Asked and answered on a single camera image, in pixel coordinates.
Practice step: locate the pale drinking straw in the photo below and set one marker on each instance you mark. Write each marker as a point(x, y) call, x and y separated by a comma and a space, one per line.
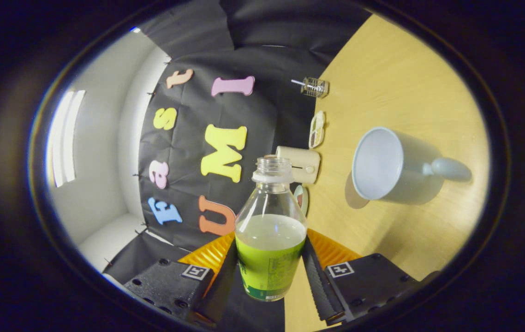
point(297, 82)

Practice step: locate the divided snack dish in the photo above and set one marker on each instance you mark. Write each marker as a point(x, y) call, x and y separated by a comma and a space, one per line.
point(317, 130)

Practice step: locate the pale blue cup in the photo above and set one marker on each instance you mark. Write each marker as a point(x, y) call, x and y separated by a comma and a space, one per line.
point(382, 166)

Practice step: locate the round brown coaster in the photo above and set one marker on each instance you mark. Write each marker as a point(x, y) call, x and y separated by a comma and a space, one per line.
point(352, 196)

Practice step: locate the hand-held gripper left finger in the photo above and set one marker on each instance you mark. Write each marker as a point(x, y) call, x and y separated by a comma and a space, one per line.
point(218, 290)

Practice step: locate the wooden table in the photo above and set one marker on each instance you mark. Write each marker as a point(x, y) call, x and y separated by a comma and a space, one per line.
point(405, 83)

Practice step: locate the black backdrop cloth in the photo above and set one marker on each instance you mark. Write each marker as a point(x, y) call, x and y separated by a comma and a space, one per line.
point(253, 50)

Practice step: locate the clear juice bottle green label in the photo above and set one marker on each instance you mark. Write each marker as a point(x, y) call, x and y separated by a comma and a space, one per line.
point(269, 258)

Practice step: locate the clear patterned glass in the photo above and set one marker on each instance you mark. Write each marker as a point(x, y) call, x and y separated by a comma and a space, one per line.
point(315, 87)

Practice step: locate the large ceiling light panel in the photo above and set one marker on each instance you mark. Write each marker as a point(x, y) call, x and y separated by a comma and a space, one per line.
point(66, 138)

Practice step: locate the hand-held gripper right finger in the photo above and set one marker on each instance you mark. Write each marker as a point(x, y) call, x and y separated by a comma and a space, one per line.
point(318, 286)

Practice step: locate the white toaster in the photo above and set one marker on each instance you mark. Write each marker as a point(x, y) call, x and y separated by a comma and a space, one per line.
point(301, 163)

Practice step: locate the pale green plate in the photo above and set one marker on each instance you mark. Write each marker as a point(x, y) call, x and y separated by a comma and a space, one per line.
point(304, 198)

